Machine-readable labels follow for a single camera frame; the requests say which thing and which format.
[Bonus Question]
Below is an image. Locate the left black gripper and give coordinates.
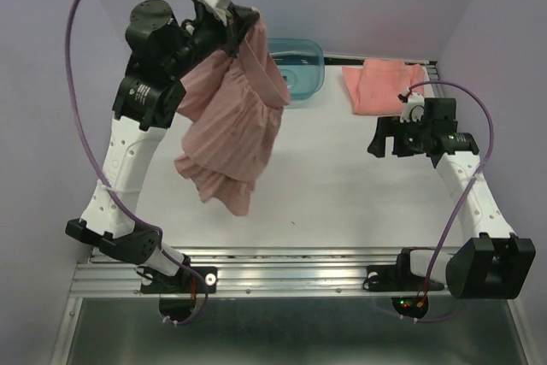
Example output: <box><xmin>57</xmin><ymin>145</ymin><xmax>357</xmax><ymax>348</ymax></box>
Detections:
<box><xmin>168</xmin><ymin>2</ymin><xmax>261</xmax><ymax>78</ymax></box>

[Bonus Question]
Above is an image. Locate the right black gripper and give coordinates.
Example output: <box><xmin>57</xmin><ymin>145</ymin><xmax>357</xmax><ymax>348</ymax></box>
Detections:
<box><xmin>365</xmin><ymin>113</ymin><xmax>432</xmax><ymax>157</ymax></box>

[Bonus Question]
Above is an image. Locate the dusty pink ruffled skirt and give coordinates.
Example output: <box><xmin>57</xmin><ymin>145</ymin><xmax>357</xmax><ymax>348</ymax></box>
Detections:
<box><xmin>174</xmin><ymin>20</ymin><xmax>291</xmax><ymax>216</ymax></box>

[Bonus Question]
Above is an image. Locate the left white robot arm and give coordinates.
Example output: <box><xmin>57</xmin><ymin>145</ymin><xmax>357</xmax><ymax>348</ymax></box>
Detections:
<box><xmin>66</xmin><ymin>0</ymin><xmax>261</xmax><ymax>291</ymax></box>

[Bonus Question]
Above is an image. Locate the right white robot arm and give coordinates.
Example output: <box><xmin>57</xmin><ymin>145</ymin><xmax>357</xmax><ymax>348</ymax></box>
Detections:
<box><xmin>368</xmin><ymin>94</ymin><xmax>536</xmax><ymax>299</ymax></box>

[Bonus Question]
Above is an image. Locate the folded coral pink skirt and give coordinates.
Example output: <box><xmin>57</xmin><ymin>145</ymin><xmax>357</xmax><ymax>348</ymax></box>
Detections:
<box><xmin>342</xmin><ymin>59</ymin><xmax>426</xmax><ymax>116</ymax></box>

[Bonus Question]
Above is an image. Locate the teal plastic basin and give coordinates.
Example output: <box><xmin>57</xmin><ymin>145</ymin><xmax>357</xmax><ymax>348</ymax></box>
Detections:
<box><xmin>268</xmin><ymin>38</ymin><xmax>325</xmax><ymax>102</ymax></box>

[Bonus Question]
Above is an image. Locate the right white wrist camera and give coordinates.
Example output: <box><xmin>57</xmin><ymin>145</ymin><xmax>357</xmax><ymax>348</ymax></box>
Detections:
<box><xmin>398</xmin><ymin>88</ymin><xmax>425</xmax><ymax>123</ymax></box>

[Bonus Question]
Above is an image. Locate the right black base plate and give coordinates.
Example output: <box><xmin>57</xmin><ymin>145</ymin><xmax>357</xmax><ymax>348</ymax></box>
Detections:
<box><xmin>362</xmin><ymin>265</ymin><xmax>426</xmax><ymax>292</ymax></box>

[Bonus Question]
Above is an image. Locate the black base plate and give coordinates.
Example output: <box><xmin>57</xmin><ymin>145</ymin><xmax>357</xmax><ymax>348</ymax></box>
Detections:
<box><xmin>136</xmin><ymin>266</ymin><xmax>218</xmax><ymax>295</ymax></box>
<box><xmin>362</xmin><ymin>265</ymin><xmax>426</xmax><ymax>292</ymax></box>

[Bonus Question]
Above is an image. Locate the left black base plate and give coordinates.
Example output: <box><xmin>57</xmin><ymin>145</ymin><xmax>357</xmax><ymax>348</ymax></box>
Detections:
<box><xmin>136</xmin><ymin>266</ymin><xmax>218</xmax><ymax>295</ymax></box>

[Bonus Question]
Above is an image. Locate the aluminium rail frame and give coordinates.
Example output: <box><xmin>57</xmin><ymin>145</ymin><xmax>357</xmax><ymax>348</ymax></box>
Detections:
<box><xmin>49</xmin><ymin>55</ymin><xmax>535</xmax><ymax>365</ymax></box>

